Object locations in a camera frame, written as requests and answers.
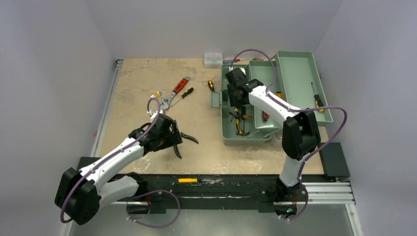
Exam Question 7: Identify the aluminium rail frame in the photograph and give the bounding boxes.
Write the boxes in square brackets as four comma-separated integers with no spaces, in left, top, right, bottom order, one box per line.
[67,59,364,236]

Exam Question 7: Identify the purple cable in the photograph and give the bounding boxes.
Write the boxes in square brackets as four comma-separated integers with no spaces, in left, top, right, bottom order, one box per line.
[229,49,348,222]
[60,97,181,229]

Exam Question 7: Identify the yellow needle nose pliers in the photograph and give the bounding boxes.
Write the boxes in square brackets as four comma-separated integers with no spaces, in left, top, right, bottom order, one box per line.
[230,107,253,135]

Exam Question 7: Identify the small clear parts box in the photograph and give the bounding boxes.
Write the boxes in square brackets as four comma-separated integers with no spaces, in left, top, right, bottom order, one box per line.
[204,53,223,69]

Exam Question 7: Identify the red black utility knife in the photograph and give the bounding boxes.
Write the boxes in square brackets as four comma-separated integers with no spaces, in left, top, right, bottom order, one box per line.
[262,111,269,122]

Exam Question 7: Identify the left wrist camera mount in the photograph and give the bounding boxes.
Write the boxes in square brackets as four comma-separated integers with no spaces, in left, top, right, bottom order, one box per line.
[147,109,165,121]

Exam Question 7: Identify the red blue small screwdriver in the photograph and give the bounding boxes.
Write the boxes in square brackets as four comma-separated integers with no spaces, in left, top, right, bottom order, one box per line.
[223,58,249,64]

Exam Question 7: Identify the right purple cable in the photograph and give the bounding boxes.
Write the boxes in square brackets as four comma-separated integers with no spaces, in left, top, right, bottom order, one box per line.
[229,49,348,222]

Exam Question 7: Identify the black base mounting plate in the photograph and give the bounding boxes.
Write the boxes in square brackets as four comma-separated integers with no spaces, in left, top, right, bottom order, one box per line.
[122,173,308,216]

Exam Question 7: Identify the black wire stripper pliers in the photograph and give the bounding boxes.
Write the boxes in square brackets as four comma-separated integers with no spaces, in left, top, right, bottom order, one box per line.
[173,132,199,159]

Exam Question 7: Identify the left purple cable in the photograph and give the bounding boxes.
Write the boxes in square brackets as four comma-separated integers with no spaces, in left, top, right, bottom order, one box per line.
[60,97,181,229]

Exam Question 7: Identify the small black hammer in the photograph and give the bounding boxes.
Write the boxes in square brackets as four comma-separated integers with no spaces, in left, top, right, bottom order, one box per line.
[239,131,250,136]

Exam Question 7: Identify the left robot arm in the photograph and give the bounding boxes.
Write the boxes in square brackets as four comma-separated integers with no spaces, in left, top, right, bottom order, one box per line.
[55,114,182,225]

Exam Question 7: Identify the long black yellow screwdriver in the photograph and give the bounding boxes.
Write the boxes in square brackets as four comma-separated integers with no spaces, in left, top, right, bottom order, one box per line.
[311,82,325,113]

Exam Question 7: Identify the small yellow hex key set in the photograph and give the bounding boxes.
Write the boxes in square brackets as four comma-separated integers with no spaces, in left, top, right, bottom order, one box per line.
[150,91,162,99]

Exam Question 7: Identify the red adjustable wrench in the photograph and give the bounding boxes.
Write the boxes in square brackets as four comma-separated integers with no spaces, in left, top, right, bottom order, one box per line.
[161,76,190,111]

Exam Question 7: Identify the yellow precision screwdriver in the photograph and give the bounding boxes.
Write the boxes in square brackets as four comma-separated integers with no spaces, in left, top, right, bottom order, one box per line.
[178,178,211,183]

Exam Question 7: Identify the medium black yellow screwdriver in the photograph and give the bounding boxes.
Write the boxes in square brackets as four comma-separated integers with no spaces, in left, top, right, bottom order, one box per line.
[171,87,194,107]

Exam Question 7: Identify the black corner block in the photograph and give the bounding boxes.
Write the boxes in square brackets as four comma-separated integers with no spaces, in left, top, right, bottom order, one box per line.
[76,157,100,170]
[319,143,351,180]

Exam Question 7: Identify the right black corner block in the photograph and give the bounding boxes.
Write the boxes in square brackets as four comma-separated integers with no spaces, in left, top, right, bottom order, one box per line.
[319,143,351,180]

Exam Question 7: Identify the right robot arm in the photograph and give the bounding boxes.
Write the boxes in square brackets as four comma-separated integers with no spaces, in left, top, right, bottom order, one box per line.
[225,68,321,200]

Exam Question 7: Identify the green plastic tool box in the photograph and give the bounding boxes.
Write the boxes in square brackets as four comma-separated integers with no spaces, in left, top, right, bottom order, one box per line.
[210,51,328,145]

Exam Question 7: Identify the left black corner block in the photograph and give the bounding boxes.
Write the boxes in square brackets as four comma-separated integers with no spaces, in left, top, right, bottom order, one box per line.
[76,157,100,170]

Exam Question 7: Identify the stubby black yellow screwdriver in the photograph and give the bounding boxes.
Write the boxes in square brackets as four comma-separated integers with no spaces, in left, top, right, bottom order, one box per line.
[208,80,215,92]

